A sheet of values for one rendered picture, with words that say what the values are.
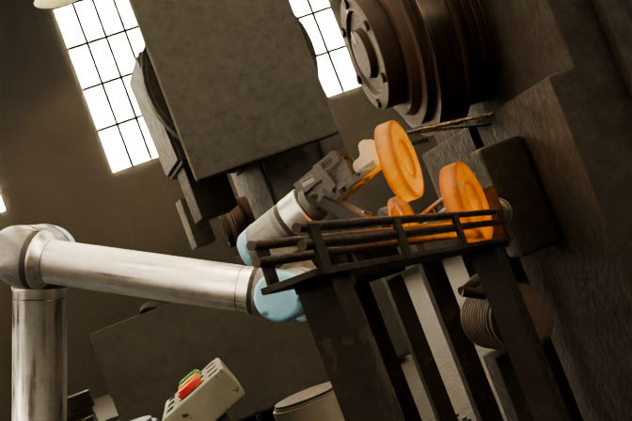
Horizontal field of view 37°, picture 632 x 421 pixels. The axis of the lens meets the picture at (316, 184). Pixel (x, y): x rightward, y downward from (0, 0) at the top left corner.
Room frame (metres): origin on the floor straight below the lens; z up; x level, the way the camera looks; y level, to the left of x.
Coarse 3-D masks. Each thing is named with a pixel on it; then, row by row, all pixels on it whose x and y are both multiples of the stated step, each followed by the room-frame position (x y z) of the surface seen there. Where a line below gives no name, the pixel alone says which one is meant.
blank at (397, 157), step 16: (384, 128) 1.71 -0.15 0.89; (400, 128) 1.77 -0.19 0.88; (384, 144) 1.68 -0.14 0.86; (400, 144) 1.75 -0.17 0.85; (384, 160) 1.68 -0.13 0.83; (400, 160) 1.69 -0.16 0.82; (416, 160) 1.80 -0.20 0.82; (400, 176) 1.68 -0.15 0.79; (416, 176) 1.76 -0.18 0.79; (400, 192) 1.70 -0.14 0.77; (416, 192) 1.72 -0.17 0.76
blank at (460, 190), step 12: (444, 168) 1.68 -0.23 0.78; (456, 168) 1.66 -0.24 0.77; (468, 168) 1.72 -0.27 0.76; (444, 180) 1.65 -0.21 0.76; (456, 180) 1.64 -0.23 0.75; (468, 180) 1.70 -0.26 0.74; (444, 192) 1.64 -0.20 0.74; (456, 192) 1.62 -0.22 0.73; (468, 192) 1.72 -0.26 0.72; (480, 192) 1.74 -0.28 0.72; (444, 204) 1.63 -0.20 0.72; (456, 204) 1.62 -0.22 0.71; (468, 204) 1.65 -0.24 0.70; (480, 204) 1.72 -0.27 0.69; (480, 228) 1.66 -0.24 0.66; (492, 228) 1.72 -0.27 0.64; (468, 240) 1.66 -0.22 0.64; (480, 240) 1.66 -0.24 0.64
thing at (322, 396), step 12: (324, 384) 1.49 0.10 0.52; (300, 396) 1.47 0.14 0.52; (312, 396) 1.42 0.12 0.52; (324, 396) 1.42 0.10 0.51; (276, 408) 1.45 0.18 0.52; (288, 408) 1.42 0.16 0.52; (300, 408) 1.41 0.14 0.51; (312, 408) 1.41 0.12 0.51; (324, 408) 1.41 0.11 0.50; (336, 408) 1.42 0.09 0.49; (276, 420) 1.44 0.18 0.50; (288, 420) 1.42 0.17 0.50; (300, 420) 1.41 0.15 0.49; (312, 420) 1.41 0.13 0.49; (324, 420) 1.41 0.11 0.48; (336, 420) 1.42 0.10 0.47
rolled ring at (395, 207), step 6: (390, 198) 2.89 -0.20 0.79; (396, 198) 2.87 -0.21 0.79; (390, 204) 2.91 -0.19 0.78; (396, 204) 2.85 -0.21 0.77; (402, 204) 2.84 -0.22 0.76; (408, 204) 2.84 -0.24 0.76; (390, 210) 2.93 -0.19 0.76; (396, 210) 2.94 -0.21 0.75; (402, 210) 2.82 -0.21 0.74; (408, 210) 2.82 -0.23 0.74
